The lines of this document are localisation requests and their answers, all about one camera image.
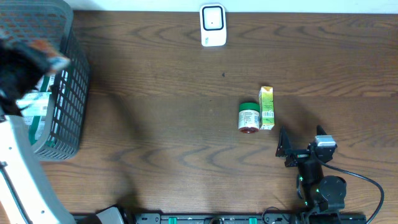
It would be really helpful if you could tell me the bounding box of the white teal snack packet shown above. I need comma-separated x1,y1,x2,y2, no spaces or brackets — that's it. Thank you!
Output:
16,92,51,117

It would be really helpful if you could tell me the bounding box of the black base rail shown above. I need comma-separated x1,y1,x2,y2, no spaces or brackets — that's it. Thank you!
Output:
73,212,368,224

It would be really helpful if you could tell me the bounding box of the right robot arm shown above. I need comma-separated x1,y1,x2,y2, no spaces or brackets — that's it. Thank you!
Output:
275,125,346,223

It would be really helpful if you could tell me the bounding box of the orange tissue packet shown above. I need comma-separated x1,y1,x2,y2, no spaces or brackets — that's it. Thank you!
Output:
29,40,70,77

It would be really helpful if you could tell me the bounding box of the white barcode scanner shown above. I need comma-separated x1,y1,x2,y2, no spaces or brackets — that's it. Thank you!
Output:
200,4,227,47

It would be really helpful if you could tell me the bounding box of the grey plastic mesh basket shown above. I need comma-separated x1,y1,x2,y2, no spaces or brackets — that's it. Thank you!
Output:
1,0,90,161

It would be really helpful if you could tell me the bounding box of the green white barcode packet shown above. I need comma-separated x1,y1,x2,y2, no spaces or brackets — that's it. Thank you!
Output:
24,76,55,145

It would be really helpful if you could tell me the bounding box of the green juice carton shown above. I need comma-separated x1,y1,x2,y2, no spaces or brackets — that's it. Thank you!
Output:
259,86,275,130

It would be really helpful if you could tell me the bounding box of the green lid spice jar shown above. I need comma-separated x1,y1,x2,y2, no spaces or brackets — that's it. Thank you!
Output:
238,103,260,134

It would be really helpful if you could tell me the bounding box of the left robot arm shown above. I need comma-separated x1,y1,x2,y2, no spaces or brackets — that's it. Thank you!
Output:
1,37,127,223

